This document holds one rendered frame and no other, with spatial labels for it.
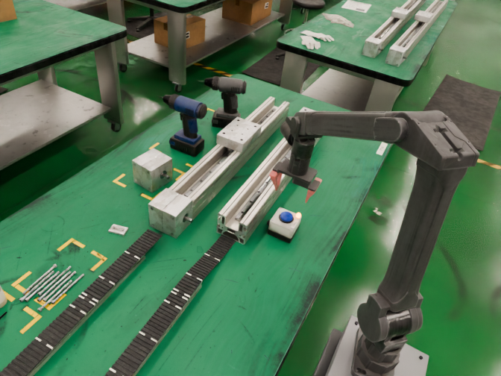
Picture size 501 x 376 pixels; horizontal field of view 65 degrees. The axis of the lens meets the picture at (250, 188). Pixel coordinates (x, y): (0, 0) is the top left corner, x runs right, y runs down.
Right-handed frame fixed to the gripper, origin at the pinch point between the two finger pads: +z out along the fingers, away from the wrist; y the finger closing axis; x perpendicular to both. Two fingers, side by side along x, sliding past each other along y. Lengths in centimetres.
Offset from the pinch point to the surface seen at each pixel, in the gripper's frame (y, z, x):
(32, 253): 57, 16, 47
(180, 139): 52, 11, -18
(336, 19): 53, 15, -234
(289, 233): -3.2, 11.9, 4.2
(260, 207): 8.2, 7.8, 2.5
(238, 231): 10.4, 11.6, 12.2
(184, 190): 34.2, 11.2, 5.9
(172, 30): 171, 40, -181
